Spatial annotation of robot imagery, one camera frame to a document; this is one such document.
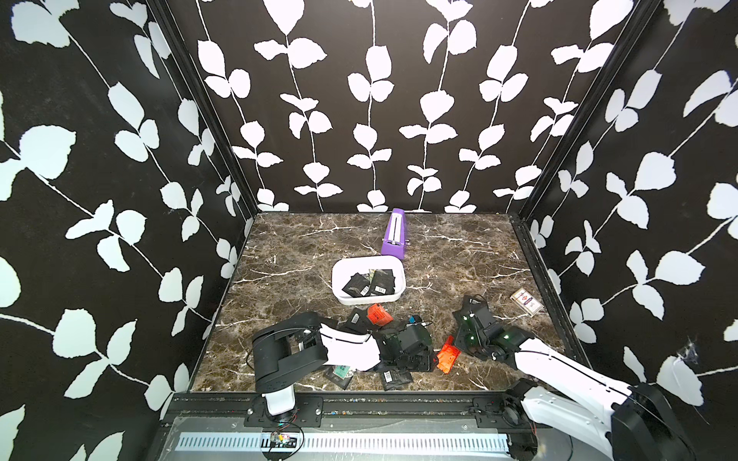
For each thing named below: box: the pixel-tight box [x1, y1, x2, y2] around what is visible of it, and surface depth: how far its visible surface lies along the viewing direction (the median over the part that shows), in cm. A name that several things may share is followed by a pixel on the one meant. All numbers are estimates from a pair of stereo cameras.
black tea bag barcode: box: [369, 268, 396, 295], surface depth 100 cm
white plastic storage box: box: [331, 255, 407, 306], surface depth 100 cm
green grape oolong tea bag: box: [322, 364, 354, 390], surface depth 81 cm
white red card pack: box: [509, 287, 544, 318], surface depth 96 cm
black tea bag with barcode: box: [342, 272, 371, 298], surface depth 98 cm
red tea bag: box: [367, 302, 394, 326], surface depth 94 cm
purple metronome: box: [380, 208, 407, 260], surface depth 103 cm
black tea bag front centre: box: [381, 369, 414, 391], surface depth 81 cm
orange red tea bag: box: [436, 335, 462, 374], surface depth 84 cm
